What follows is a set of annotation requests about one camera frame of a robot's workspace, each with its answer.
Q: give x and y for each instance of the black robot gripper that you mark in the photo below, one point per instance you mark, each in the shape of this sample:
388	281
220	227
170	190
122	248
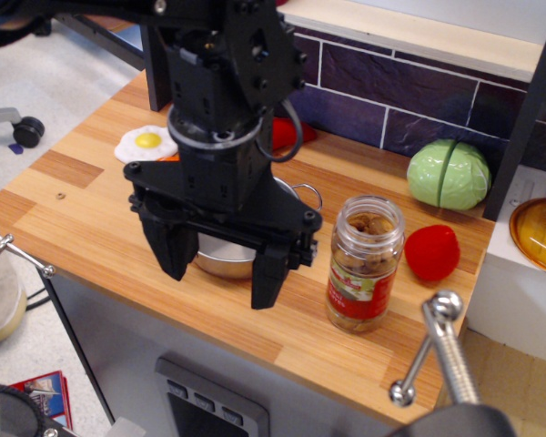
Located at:
223	186

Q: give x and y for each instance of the clear jar of almonds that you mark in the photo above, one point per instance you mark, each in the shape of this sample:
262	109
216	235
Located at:
367	242

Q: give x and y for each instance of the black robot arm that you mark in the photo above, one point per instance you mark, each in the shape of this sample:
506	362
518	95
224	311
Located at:
230	64

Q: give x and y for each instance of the stainless steel pot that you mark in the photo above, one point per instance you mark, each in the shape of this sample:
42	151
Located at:
228	260

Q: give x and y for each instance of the toy salmon sushi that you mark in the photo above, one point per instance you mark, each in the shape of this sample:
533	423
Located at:
174	158

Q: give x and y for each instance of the toy red chili pepper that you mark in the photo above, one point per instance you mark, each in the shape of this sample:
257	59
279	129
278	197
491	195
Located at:
285	133

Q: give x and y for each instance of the toy fried egg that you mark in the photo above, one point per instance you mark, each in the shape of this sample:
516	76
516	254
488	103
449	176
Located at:
147	143

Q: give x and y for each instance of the grey oven control panel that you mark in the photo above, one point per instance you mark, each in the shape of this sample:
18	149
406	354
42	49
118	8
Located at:
197	406

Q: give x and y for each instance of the red book on floor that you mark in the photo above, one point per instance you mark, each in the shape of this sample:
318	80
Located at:
50	394

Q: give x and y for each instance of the right metal clamp screw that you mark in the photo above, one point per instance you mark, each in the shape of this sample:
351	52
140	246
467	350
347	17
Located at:
439	313

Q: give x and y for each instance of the office chair caster wheel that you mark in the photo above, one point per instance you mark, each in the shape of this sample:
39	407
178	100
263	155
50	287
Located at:
28	132

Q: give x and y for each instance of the toy green cabbage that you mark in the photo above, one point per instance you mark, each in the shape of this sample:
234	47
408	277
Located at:
449	174

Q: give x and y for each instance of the white toy sink unit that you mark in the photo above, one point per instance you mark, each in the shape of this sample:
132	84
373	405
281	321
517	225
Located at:
508	304

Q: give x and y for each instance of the amber glass lid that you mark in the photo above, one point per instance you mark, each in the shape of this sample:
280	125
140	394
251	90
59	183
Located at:
528	230

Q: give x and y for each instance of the left metal clamp handle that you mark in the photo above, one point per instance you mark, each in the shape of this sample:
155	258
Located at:
47	271

